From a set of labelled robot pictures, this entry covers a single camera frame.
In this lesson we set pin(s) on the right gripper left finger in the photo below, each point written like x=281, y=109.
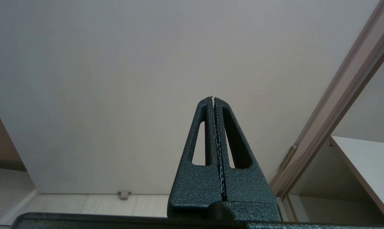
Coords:
x=195, y=190

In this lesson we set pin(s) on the grey floor door stop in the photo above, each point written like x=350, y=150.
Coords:
x=124, y=194

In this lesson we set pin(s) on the beige closet shelf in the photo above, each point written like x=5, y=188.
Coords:
x=370, y=162

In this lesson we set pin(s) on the dark baseboard strip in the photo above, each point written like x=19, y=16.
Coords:
x=6, y=164

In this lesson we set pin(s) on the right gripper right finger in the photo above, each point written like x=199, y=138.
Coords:
x=252, y=190

